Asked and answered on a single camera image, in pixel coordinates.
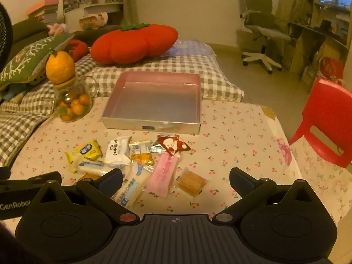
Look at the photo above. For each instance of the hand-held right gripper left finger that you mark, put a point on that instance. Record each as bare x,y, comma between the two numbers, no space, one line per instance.
115,177

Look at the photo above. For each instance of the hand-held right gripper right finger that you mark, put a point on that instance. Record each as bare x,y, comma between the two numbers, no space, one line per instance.
238,180

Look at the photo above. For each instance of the long white blue snack packet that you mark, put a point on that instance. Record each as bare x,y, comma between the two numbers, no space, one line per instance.
134,184

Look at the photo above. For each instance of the short white blue snack packet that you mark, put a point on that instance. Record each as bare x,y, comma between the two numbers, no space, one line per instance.
93,167

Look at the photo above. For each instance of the white packet with black writing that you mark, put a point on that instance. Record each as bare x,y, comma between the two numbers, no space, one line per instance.
117,150

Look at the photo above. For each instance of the brown snack packet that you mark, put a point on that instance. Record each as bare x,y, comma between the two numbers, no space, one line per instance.
85,176

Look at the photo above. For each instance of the white and orange snack packet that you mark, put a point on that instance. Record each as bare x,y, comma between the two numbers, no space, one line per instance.
140,151

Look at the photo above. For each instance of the yellow snack packet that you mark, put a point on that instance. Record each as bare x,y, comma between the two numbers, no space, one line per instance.
85,152

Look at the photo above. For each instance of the clear cracker packet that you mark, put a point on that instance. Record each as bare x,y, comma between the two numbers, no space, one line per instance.
191,183

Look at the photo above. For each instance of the pink snack packet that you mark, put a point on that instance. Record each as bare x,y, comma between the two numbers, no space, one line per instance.
163,174

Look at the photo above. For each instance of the red snack packet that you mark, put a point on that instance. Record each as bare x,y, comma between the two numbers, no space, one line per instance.
173,143

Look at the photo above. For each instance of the pink shallow box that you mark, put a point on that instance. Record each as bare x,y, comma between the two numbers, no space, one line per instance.
154,101

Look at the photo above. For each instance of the cherry print tablecloth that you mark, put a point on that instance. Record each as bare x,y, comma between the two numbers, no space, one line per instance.
236,143

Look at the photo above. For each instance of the pile of small oranges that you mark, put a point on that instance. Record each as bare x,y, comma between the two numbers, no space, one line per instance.
75,107

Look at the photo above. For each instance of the glass jar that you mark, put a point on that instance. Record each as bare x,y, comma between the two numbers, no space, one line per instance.
82,90

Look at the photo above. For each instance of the grey checked quilt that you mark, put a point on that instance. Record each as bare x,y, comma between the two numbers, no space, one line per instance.
214,82

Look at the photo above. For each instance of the red plastic chair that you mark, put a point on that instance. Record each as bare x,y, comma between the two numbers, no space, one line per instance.
327,107

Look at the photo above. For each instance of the orange-shaped jar lid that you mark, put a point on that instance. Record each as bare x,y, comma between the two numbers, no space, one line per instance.
59,66

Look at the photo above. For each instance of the small red persimmon cushion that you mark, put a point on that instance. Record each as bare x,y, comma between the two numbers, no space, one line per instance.
78,49

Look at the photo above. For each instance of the large red persimmon cushion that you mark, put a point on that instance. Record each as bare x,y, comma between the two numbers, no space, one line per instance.
132,44

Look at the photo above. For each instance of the green embroidered pillow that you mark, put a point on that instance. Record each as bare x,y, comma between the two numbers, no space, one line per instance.
30,57

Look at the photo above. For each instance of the red bag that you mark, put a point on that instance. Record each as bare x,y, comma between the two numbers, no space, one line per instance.
331,70

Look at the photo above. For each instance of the grey office chair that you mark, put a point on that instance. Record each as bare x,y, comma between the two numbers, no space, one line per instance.
261,30

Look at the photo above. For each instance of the floral plush toy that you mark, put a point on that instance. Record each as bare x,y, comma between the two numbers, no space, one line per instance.
93,20

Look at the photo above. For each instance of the pink plush toy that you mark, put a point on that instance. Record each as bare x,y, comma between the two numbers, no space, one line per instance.
56,29

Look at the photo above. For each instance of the black fan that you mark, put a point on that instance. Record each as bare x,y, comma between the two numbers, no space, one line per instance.
5,33

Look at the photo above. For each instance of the dark green cushion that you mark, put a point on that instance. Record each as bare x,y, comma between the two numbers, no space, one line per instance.
27,31

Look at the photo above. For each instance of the wooden desk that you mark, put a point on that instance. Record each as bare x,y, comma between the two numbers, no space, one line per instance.
316,33

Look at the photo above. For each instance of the white bookshelf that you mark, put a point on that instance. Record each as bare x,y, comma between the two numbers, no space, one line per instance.
90,0

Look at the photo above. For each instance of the stack of books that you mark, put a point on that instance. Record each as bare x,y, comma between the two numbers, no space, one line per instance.
44,11

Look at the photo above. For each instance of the beige curtain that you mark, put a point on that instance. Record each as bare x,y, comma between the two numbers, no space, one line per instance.
291,0

